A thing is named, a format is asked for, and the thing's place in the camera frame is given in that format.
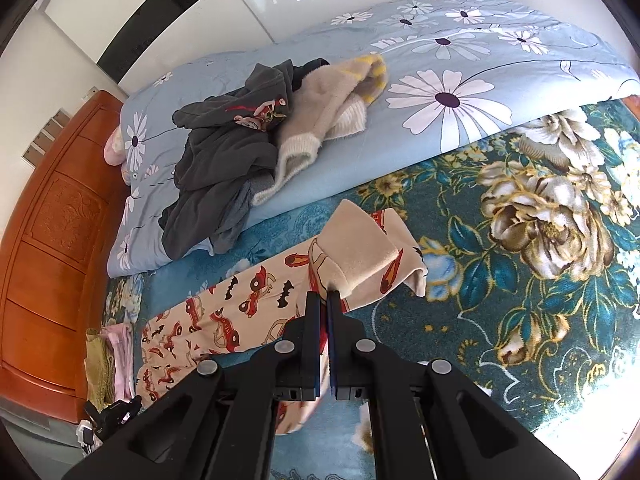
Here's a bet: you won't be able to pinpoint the olive green folded cloth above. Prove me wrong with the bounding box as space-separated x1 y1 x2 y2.
85 328 119 411

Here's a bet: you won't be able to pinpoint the pink pillow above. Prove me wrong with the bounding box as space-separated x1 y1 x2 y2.
102 125 126 166

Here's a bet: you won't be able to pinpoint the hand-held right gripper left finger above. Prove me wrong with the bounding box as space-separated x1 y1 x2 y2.
62 292 322 480

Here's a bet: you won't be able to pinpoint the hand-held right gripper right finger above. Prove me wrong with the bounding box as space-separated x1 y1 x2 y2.
327 291 581 480

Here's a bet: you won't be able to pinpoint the white wardrobe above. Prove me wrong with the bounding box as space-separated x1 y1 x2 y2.
42 0 446 99

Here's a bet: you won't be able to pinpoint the cream car print pants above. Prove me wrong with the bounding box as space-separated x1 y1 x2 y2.
135 199 429 436

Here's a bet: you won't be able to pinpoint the orange wooden headboard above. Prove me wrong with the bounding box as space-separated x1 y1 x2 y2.
0 90 132 423

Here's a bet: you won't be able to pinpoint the light blue daisy quilt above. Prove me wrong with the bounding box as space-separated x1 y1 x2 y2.
107 0 640 277

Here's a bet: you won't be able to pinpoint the pink folded cloth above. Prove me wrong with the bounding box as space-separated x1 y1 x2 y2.
100 322 137 407

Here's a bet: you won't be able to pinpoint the dark grey hooded jacket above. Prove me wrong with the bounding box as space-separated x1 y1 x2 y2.
158 58 331 259

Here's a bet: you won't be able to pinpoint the beige fuzzy sweater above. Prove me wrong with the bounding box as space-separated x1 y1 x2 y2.
251 53 390 207

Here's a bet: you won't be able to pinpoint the teal floral bed sheet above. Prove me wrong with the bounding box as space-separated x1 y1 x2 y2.
102 96 640 480

